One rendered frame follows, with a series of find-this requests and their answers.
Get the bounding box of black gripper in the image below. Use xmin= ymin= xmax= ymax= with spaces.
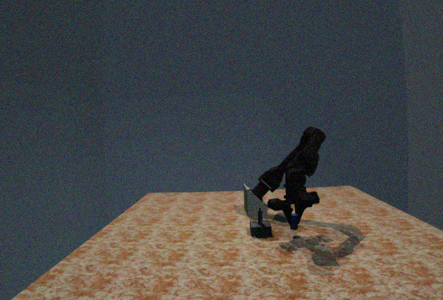
xmin=267 ymin=182 xmax=307 ymax=225

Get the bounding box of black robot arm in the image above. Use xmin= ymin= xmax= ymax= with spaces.
xmin=251 ymin=126 xmax=326 ymax=208

